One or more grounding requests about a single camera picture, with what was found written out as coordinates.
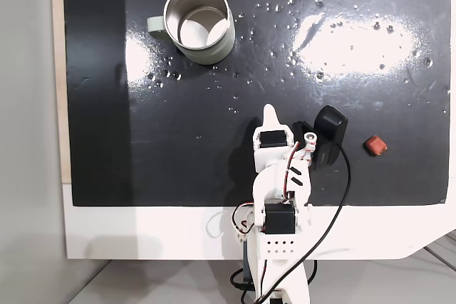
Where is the black glossy mat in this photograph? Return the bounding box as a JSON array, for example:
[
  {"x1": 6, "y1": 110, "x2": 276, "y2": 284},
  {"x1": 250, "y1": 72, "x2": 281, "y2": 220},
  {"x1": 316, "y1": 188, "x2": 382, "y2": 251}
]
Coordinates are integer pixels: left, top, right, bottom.
[{"x1": 62, "y1": 0, "x2": 452, "y2": 209}]

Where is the black power cable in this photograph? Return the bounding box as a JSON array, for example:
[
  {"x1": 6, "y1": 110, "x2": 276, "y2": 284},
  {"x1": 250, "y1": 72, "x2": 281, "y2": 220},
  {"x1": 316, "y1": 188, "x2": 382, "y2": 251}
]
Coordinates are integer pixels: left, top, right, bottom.
[{"x1": 229, "y1": 259, "x2": 318, "y2": 304}]

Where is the red cube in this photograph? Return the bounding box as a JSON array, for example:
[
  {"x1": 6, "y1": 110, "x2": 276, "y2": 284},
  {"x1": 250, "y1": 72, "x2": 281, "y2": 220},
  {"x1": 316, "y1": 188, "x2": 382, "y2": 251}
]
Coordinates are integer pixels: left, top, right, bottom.
[{"x1": 363, "y1": 135, "x2": 388, "y2": 157}]

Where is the steel cup with pale handle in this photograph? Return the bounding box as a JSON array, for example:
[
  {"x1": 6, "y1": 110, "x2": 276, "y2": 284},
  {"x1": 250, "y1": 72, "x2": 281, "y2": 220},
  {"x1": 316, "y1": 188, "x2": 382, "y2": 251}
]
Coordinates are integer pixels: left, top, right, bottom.
[{"x1": 146, "y1": 0, "x2": 237, "y2": 65}]

